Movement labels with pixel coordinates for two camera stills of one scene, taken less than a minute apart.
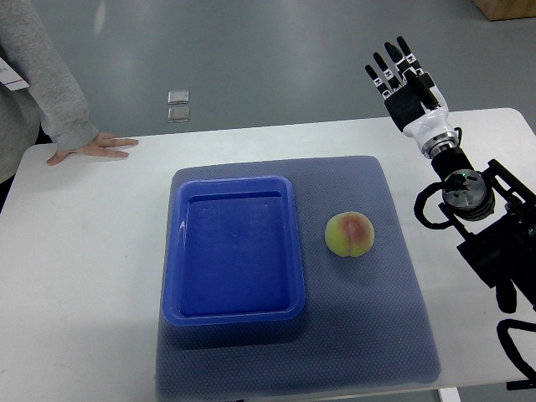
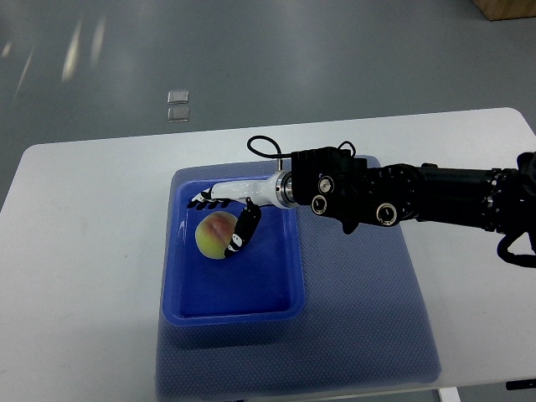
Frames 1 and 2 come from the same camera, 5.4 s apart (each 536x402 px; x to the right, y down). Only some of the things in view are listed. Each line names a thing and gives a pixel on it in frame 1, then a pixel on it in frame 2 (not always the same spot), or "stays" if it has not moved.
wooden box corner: [498, 10] stays
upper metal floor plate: [178, 97] stays
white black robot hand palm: [430, 127] -> [277, 190]
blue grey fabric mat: [364, 320] stays
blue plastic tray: [233, 252] stays
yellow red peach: [349, 234] -> [213, 233]
